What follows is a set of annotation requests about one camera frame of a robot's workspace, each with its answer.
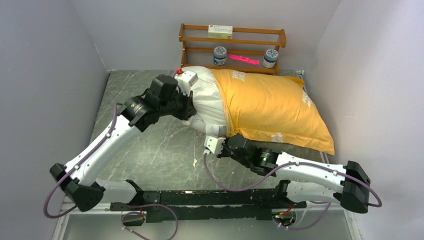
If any right blue white jar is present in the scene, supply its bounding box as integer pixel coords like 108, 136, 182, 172
262, 49, 279, 69

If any white green cardboard box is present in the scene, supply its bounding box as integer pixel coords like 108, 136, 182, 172
207, 24, 233, 39

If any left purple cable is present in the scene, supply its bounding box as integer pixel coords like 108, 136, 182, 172
43, 69, 180, 240

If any blue white jar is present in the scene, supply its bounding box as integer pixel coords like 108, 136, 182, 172
262, 49, 279, 69
213, 46, 228, 66

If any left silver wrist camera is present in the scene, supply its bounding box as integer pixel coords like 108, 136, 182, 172
174, 68, 198, 96

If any purple cable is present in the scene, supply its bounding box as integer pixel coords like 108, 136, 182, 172
202, 150, 383, 232
43, 69, 180, 240

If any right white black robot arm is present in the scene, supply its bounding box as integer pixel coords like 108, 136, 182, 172
216, 134, 372, 214

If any pink plastic strip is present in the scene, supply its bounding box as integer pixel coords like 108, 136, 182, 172
228, 54, 260, 66

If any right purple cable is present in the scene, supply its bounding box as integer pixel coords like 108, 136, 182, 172
202, 150, 383, 232

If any wooden three-tier shelf rack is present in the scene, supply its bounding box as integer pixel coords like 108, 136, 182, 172
178, 23, 287, 75

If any white pillow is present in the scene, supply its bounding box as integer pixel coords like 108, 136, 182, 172
182, 66, 227, 137

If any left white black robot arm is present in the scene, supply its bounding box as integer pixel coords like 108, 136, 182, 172
49, 71, 198, 212

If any left blue white jar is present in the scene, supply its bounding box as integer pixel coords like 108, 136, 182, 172
213, 46, 228, 66

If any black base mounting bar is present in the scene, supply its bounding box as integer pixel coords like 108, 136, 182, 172
109, 188, 307, 223

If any orange Mickey Mouse pillowcase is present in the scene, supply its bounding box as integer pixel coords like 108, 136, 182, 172
211, 69, 336, 156

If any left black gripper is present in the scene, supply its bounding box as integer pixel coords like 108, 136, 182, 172
157, 86, 196, 120

